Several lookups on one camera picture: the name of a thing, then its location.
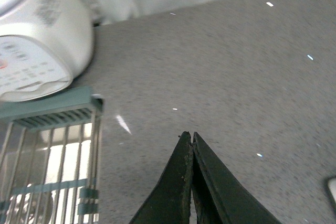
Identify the white object at edge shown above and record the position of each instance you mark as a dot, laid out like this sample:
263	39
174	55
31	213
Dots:
330	185

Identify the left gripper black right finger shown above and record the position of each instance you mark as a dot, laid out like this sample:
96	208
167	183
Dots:
218	196

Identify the white rice cooker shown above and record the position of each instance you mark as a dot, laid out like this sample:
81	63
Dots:
45	44

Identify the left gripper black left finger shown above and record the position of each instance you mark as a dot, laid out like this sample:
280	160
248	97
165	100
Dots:
170	200

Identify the teal metal dish rack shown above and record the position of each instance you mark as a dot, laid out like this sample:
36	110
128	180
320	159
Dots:
50	158

